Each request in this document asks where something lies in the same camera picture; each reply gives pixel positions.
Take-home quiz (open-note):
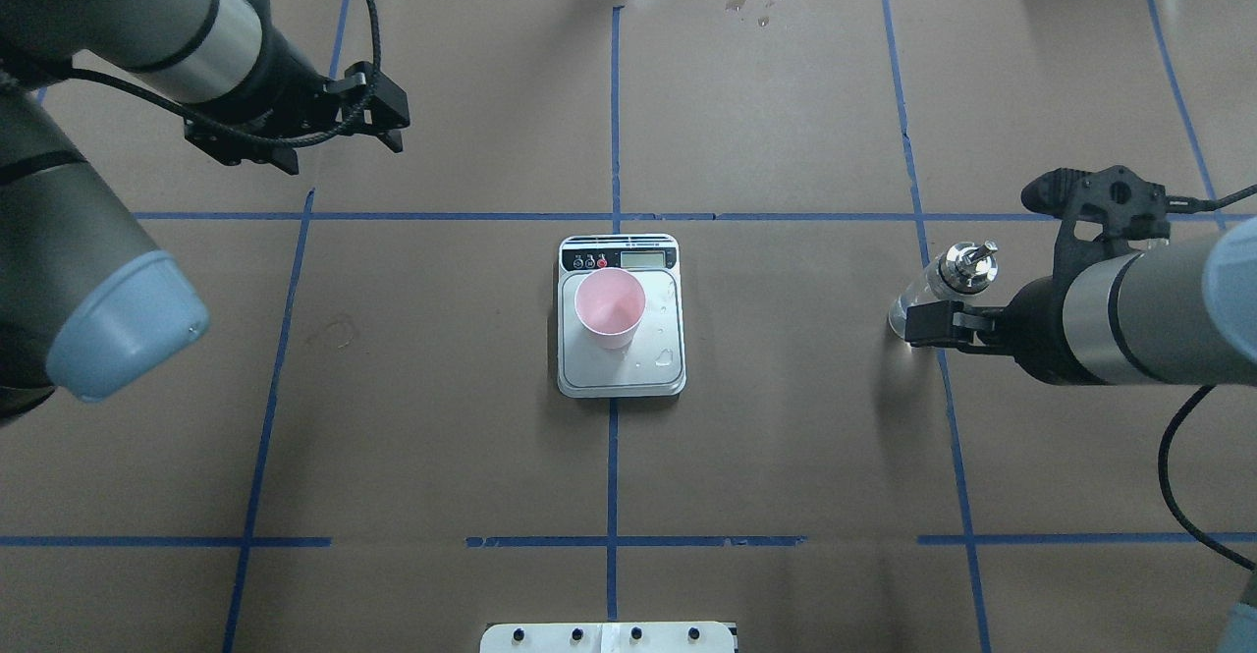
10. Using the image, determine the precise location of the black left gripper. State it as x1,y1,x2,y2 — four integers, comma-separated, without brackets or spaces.
185,54,411,176

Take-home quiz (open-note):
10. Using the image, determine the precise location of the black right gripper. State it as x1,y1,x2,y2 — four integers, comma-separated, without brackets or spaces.
905,278,1076,384

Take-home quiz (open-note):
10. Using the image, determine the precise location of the clear glass sauce bottle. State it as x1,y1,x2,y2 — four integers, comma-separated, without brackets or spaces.
887,240,1001,340

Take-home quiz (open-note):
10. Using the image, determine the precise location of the pink paper cup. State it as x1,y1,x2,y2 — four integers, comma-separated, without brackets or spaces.
574,267,647,350

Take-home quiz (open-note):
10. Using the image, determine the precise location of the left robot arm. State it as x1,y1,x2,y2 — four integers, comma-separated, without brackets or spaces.
1,0,411,424

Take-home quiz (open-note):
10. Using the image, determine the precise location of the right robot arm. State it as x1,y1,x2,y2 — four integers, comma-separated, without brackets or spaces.
886,220,1254,652

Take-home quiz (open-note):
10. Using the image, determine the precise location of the silver digital kitchen scale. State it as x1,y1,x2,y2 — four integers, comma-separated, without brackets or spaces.
556,233,688,399

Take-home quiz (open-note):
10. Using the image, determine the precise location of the brown paper table cover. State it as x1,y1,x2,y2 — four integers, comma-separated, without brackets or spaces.
3,0,1254,652

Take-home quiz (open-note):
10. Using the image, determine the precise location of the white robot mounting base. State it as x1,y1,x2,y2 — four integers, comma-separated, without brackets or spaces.
479,622,740,652

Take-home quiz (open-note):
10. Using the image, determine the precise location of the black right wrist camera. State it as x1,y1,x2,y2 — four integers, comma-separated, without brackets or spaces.
1019,165,1172,292

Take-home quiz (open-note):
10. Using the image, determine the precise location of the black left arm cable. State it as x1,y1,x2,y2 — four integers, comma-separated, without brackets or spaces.
0,0,383,150

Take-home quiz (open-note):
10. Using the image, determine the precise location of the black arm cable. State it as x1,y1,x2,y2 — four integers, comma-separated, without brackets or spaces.
0,0,383,150
1156,184,1257,572

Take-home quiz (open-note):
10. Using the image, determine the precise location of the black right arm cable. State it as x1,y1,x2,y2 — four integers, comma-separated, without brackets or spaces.
1156,184,1257,572

